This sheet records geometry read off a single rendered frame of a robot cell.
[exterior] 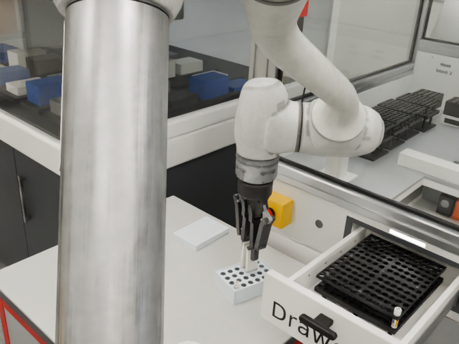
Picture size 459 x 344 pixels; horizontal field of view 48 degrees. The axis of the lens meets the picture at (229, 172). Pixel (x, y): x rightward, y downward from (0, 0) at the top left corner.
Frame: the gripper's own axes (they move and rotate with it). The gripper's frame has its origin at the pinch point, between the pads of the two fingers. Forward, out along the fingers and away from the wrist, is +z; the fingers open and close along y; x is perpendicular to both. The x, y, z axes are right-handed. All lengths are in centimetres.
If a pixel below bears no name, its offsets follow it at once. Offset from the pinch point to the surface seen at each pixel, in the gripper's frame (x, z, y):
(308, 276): 3.5, -3.7, 16.1
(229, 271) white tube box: -3.7, 4.6, -2.5
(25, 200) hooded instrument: -29, 31, -106
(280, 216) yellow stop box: 12.6, -4.0, -5.6
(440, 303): 18.5, -5.8, 36.7
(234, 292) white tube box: -7.1, 4.1, 5.1
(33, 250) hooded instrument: -29, 53, -105
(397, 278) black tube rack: 16.4, -6.4, 27.9
